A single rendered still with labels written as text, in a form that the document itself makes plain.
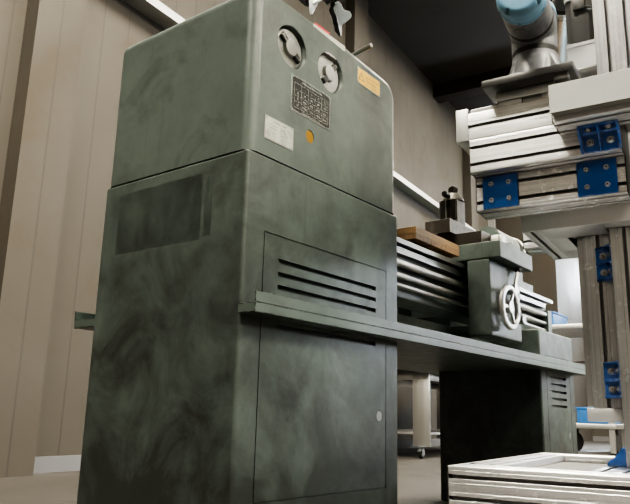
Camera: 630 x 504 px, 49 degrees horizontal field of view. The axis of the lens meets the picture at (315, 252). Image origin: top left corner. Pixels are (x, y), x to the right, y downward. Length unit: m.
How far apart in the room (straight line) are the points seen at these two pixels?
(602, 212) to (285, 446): 0.96
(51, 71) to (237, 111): 2.69
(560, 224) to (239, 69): 0.88
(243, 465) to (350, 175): 0.76
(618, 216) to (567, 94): 0.34
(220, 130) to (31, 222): 2.40
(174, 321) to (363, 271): 0.50
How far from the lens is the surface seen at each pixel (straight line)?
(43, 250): 3.85
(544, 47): 1.91
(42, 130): 3.97
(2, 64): 4.07
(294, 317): 1.42
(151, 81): 1.78
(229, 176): 1.46
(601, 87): 1.67
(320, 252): 1.58
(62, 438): 4.06
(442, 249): 2.29
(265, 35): 1.59
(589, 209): 1.84
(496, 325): 2.42
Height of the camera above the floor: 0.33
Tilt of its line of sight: 13 degrees up
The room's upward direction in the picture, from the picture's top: 1 degrees clockwise
